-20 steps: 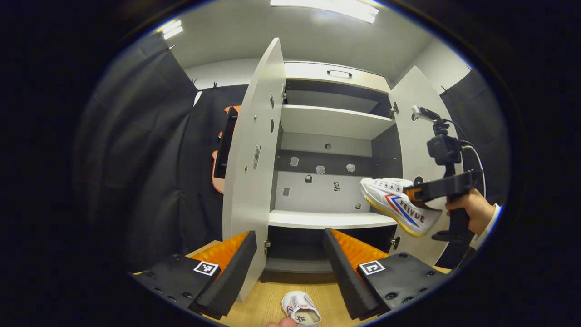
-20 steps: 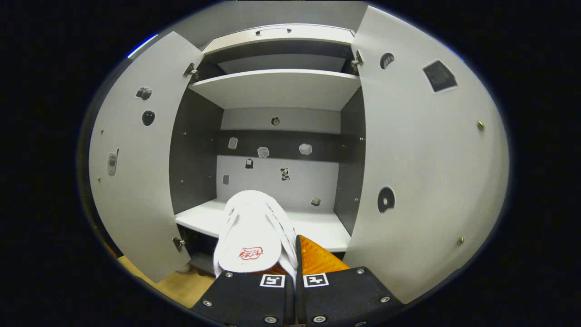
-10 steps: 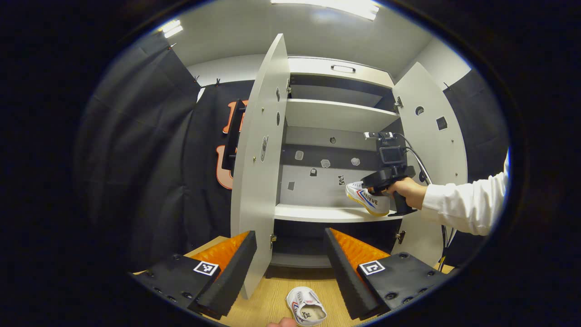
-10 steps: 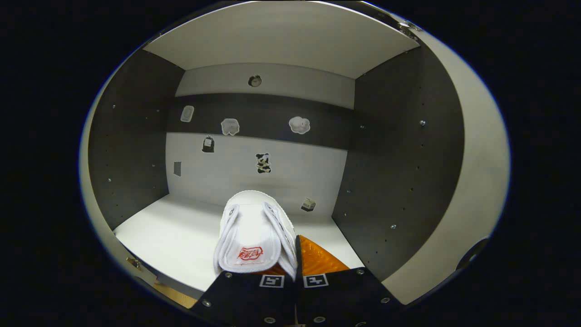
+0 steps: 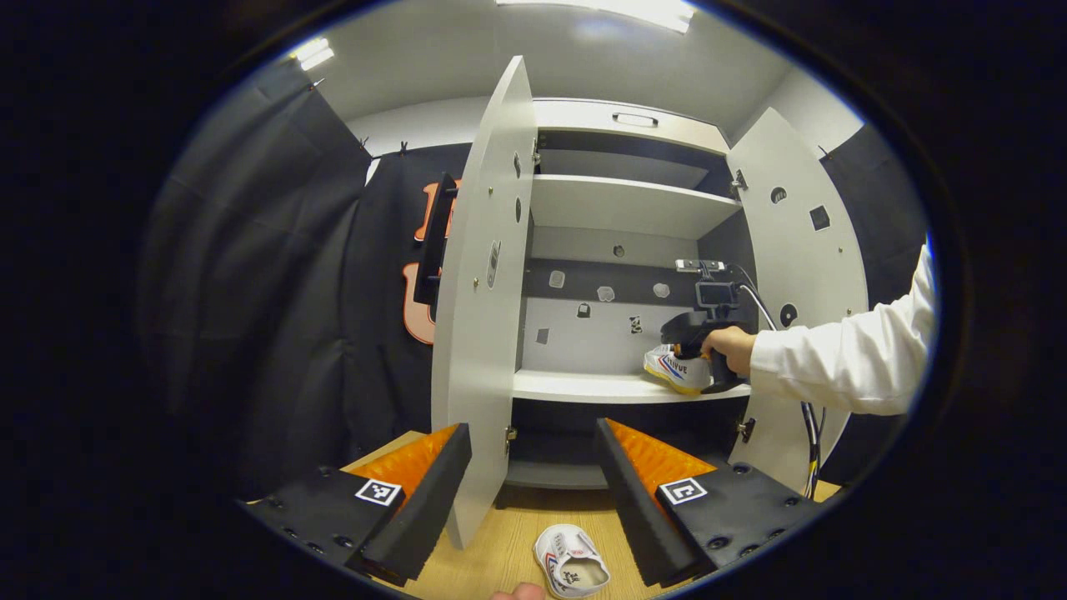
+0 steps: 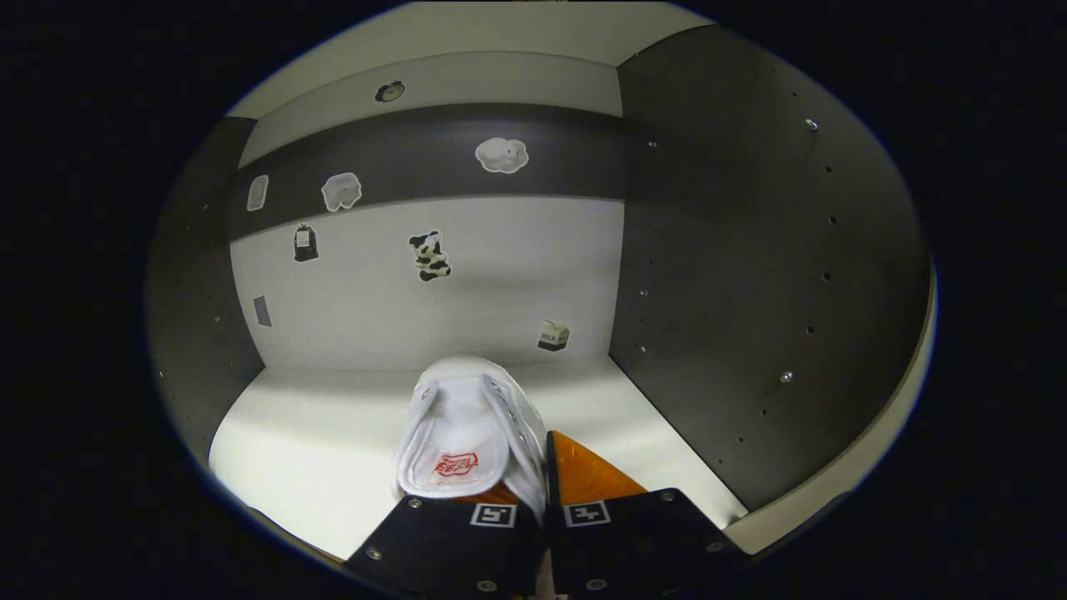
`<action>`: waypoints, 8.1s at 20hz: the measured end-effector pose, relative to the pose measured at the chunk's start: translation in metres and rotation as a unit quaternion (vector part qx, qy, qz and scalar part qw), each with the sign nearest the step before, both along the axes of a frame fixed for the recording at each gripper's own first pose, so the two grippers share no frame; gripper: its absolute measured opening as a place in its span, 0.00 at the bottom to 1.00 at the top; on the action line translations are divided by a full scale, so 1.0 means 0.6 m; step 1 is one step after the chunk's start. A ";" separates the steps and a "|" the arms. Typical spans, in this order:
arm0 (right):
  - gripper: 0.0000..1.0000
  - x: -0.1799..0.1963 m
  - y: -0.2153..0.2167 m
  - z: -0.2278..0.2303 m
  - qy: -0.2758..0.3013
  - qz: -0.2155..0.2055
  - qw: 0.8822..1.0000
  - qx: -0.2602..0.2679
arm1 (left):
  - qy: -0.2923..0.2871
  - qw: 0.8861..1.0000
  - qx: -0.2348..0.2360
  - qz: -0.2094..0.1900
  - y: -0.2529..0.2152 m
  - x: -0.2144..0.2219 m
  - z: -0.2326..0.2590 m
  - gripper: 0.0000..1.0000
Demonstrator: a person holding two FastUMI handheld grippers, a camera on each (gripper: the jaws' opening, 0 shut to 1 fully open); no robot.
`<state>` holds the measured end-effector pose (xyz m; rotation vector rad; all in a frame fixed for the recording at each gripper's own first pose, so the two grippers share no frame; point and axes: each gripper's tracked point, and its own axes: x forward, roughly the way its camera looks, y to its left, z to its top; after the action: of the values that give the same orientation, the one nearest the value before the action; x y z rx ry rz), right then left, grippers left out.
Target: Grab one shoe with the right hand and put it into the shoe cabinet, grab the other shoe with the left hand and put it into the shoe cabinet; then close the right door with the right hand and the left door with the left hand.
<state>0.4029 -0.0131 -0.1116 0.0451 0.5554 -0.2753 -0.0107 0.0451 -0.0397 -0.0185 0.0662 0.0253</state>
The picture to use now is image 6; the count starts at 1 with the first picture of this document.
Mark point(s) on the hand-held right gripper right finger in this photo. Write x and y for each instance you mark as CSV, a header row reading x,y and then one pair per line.
x,y
553,483

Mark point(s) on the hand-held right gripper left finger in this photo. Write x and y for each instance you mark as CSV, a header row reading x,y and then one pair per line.
x,y
442,550

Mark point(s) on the white canvas shoe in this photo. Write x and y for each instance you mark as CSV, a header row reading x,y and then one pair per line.
x,y
467,417

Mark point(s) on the white shoe cabinet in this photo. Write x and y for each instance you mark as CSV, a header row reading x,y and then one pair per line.
x,y
733,292

